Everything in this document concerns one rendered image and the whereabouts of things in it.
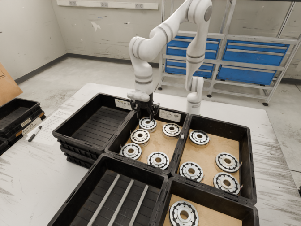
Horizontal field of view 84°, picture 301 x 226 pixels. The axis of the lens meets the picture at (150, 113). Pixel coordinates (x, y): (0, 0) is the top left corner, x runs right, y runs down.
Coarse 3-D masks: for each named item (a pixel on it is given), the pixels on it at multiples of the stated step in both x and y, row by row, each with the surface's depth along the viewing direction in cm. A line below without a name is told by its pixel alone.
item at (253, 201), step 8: (216, 120) 87; (248, 128) 83; (184, 136) 79; (248, 136) 78; (248, 144) 75; (248, 152) 72; (176, 160) 69; (176, 176) 63; (200, 184) 60; (224, 192) 58; (256, 192) 58; (248, 200) 56; (256, 200) 56
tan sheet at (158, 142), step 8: (136, 128) 97; (160, 128) 97; (152, 136) 92; (160, 136) 92; (152, 144) 87; (160, 144) 87; (168, 144) 87; (144, 152) 83; (152, 152) 83; (168, 152) 83; (144, 160) 80
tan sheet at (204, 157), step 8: (216, 136) 92; (208, 144) 87; (216, 144) 87; (224, 144) 87; (232, 144) 87; (184, 152) 83; (192, 152) 83; (200, 152) 83; (208, 152) 83; (216, 152) 83; (232, 152) 83; (184, 160) 80; (192, 160) 80; (200, 160) 80; (208, 160) 80; (208, 168) 77; (208, 176) 73; (208, 184) 71; (224, 184) 71
